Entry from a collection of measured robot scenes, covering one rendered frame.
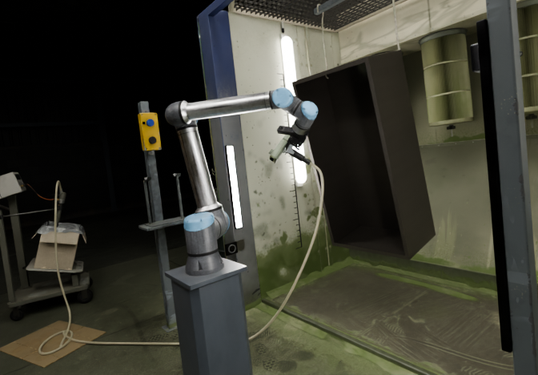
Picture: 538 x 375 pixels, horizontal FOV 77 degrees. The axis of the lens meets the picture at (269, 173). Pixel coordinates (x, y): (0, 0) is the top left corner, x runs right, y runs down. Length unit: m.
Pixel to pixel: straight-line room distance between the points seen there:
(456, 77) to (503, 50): 2.12
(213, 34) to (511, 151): 2.18
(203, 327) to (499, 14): 1.54
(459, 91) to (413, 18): 0.70
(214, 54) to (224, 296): 1.72
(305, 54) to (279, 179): 1.17
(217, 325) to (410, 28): 2.64
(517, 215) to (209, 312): 1.26
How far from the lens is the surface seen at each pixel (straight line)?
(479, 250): 3.00
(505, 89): 1.00
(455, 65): 3.13
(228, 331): 1.79
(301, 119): 1.73
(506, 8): 1.03
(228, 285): 1.72
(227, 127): 2.60
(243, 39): 2.87
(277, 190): 2.84
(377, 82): 2.01
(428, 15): 3.18
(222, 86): 2.64
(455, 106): 3.08
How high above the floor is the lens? 1.17
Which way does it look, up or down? 3 degrees down
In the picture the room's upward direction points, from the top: 6 degrees counter-clockwise
